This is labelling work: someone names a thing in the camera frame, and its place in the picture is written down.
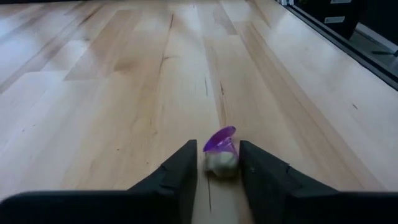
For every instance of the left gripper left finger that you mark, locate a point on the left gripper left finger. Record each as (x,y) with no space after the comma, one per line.
(124,208)

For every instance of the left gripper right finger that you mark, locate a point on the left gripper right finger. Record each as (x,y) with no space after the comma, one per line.
(311,208)

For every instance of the olive round ball toy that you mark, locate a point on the olive round ball toy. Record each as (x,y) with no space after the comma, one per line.
(221,163)

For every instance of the purple plastic witch hat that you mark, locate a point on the purple plastic witch hat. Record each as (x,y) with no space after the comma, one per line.
(219,140)

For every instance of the grey metal bar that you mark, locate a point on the grey metal bar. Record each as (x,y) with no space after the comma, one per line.
(377,39)

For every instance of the black box white labels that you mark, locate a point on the black box white labels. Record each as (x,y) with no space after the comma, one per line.
(329,15)

